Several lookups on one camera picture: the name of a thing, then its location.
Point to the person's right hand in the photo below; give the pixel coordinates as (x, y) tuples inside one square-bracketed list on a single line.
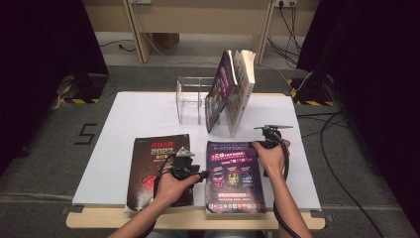
[(272, 158)]

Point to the clear acrylic book rack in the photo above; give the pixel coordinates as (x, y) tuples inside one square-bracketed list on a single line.
[(191, 105)]

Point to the black curtain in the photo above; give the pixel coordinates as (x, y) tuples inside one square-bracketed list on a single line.
[(39, 66), (373, 82)]

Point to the brown cardboard box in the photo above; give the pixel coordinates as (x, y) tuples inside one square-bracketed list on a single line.
[(166, 39)]

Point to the purple magazine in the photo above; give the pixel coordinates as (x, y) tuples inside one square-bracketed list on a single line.
[(219, 92), (236, 185)]

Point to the white wall socket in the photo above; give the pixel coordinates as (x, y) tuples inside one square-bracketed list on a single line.
[(285, 2)]

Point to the dark magazine with red print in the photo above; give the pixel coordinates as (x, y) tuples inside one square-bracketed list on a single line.
[(145, 162)]

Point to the black yellow striped stand base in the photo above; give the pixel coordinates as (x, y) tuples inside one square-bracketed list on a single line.
[(89, 86), (312, 91)]

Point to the beige background desk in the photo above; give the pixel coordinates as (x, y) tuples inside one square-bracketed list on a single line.
[(198, 16)]

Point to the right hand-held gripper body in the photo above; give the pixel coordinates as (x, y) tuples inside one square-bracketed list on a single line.
[(270, 136)]

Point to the person's left hand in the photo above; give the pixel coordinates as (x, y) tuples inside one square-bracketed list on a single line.
[(173, 190)]

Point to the white book with picture grid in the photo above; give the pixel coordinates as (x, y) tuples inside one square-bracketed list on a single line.
[(242, 89)]

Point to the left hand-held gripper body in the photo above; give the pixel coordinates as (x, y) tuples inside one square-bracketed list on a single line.
[(183, 165)]

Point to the white table mat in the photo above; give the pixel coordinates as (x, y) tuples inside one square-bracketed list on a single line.
[(145, 112)]

